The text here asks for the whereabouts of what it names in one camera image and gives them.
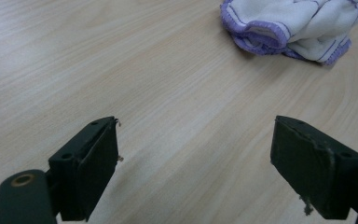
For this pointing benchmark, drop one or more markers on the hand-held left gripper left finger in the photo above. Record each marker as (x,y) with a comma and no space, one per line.
(87,174)

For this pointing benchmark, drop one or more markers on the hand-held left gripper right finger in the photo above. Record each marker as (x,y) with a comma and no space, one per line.
(304,168)

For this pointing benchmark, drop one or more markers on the white cloth with purple trim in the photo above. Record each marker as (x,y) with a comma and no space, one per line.
(295,25)

